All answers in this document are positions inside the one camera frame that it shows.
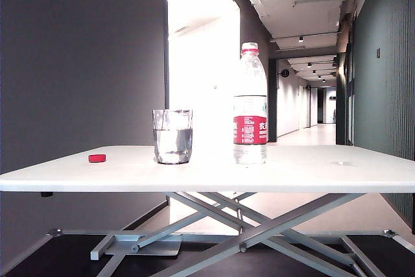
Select clear water bottle red label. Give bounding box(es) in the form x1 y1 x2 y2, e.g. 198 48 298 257
232 42 268 165

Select clear faceted drinking glass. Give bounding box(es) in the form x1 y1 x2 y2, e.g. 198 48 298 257
152 108 194 165

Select grey scissor table frame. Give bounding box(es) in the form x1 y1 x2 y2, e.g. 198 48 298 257
47 191 415 277

